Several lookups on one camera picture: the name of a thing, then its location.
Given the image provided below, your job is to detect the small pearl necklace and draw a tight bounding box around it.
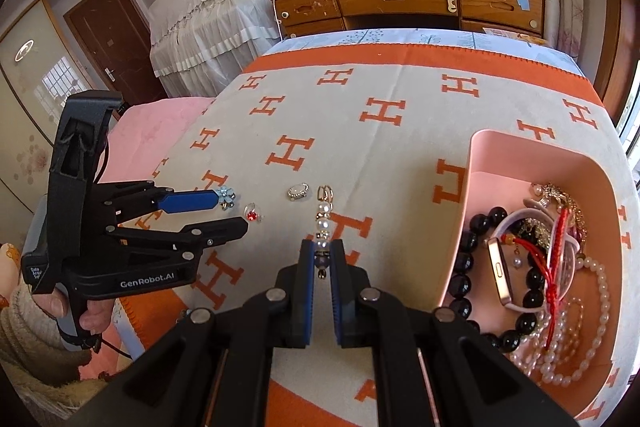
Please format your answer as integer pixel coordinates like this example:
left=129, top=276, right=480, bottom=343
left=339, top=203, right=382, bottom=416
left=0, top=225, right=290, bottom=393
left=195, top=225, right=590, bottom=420
left=510, top=297, right=587, bottom=379

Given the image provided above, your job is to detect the orange magazine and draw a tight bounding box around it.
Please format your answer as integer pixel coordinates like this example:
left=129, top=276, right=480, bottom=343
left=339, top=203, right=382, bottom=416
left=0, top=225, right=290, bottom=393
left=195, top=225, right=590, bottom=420
left=482, top=25, right=549, bottom=46

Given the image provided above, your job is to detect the red cord bracelet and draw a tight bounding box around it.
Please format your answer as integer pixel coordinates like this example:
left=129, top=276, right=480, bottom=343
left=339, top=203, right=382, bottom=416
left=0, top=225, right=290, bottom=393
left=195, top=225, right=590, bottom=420
left=500, top=206, right=574, bottom=354

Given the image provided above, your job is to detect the person's left forearm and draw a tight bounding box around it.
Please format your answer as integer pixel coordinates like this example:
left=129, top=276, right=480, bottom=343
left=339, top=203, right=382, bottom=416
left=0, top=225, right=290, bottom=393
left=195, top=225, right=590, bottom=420
left=0, top=282, right=108, bottom=410

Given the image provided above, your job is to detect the orange patterned blanket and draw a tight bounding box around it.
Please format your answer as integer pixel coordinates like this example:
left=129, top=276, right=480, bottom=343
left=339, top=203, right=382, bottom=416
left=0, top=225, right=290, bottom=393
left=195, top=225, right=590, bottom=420
left=112, top=43, right=640, bottom=427

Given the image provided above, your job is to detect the person's left hand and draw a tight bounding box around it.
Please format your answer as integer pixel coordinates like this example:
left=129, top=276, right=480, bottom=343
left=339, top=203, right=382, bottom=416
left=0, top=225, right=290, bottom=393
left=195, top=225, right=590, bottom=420
left=35, top=289, right=117, bottom=339

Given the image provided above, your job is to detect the large pearl bracelet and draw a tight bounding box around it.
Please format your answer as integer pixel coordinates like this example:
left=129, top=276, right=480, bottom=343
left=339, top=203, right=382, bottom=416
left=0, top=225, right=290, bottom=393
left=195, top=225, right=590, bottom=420
left=540, top=256, right=612, bottom=387

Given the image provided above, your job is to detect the white cable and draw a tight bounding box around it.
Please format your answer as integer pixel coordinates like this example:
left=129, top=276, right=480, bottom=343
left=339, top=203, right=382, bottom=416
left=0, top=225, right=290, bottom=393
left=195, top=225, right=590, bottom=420
left=272, top=0, right=286, bottom=40

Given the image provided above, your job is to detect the lace covered piano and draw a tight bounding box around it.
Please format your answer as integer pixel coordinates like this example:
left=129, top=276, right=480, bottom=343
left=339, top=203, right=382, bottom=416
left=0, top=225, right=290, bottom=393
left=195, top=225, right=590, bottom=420
left=149, top=0, right=291, bottom=98

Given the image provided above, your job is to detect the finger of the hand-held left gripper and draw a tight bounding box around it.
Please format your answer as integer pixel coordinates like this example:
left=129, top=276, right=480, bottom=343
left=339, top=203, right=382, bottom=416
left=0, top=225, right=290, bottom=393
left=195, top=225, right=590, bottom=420
left=104, top=216, right=250, bottom=269
left=95, top=180, right=224, bottom=229

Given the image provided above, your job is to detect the crystal hair comb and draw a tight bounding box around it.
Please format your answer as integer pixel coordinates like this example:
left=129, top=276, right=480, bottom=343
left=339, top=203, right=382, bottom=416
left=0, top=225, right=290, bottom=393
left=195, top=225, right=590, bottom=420
left=529, top=182, right=587, bottom=239

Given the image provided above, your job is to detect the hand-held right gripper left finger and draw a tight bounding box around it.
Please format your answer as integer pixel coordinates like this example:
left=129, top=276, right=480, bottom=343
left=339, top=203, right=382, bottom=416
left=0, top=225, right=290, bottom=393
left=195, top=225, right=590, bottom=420
left=70, top=238, right=317, bottom=427

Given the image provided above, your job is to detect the blue flower brooch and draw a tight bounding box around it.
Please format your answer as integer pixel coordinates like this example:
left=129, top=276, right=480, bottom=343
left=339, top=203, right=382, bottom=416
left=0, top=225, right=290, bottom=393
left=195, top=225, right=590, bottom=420
left=215, top=185, right=239, bottom=210

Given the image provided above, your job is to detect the white fitness band watch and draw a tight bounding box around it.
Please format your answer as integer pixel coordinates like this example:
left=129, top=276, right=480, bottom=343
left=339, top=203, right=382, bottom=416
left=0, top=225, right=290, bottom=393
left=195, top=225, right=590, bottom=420
left=487, top=207, right=582, bottom=313

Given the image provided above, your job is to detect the wooden window frame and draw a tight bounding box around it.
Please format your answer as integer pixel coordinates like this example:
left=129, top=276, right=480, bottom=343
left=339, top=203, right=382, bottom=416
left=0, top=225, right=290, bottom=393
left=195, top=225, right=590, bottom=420
left=592, top=0, right=640, bottom=108

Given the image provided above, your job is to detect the pink box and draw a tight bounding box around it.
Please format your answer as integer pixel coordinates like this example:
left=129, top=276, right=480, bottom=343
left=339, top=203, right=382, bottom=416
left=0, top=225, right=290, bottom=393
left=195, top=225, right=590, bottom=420
left=434, top=129, right=632, bottom=423

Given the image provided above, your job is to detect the brown wooden door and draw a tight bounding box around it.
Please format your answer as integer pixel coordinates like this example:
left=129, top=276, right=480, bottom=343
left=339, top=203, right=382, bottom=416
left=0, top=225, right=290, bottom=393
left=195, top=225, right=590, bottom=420
left=63, top=0, right=169, bottom=106

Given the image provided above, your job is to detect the light blue leaf print sheet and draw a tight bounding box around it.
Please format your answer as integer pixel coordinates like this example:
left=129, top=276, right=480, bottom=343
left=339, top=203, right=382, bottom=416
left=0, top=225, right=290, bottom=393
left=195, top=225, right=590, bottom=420
left=260, top=28, right=587, bottom=76

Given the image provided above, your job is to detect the cream sliding door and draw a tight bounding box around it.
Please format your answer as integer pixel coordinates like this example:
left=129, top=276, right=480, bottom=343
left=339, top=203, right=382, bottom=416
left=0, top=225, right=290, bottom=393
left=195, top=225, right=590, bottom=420
left=0, top=0, right=97, bottom=208

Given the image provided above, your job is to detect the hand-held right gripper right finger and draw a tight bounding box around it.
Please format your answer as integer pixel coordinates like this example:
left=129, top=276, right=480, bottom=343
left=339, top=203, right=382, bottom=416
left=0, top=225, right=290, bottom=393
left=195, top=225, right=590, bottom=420
left=329, top=238, right=581, bottom=427

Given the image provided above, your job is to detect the black bead bracelet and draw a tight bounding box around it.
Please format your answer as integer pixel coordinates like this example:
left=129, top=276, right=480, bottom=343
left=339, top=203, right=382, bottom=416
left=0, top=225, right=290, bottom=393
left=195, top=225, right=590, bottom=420
left=447, top=206, right=552, bottom=354

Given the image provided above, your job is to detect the black cable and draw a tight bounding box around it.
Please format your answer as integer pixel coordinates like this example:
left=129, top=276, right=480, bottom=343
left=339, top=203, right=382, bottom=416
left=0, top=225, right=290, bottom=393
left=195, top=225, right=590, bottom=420
left=92, top=338, right=137, bottom=364

